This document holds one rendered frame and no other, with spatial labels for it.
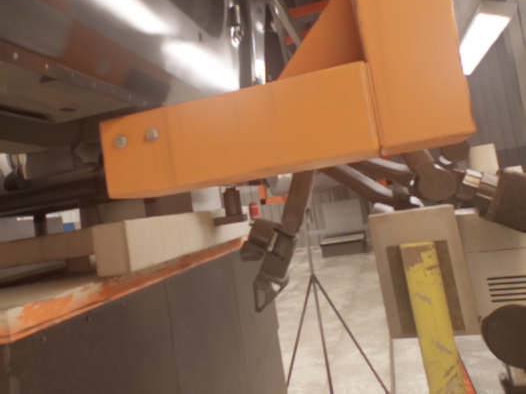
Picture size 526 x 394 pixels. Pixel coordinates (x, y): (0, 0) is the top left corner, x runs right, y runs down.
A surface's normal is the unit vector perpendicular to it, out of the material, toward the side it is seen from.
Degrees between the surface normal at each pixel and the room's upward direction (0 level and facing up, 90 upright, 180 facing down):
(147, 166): 90
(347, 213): 90
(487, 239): 90
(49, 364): 90
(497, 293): 100
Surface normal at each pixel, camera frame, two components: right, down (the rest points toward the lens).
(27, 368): 0.95, -0.18
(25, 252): -0.28, -0.04
